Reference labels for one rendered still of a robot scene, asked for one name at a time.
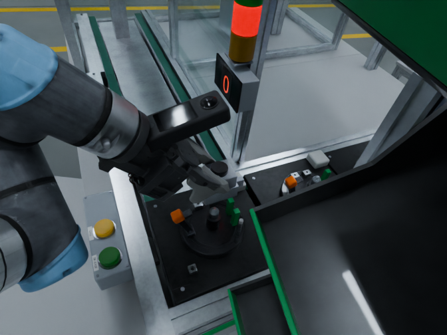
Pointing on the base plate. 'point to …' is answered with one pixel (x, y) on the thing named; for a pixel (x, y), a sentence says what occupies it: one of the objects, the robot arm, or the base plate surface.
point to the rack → (403, 116)
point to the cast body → (222, 167)
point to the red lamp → (245, 20)
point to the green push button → (109, 256)
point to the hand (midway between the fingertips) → (221, 174)
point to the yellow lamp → (241, 48)
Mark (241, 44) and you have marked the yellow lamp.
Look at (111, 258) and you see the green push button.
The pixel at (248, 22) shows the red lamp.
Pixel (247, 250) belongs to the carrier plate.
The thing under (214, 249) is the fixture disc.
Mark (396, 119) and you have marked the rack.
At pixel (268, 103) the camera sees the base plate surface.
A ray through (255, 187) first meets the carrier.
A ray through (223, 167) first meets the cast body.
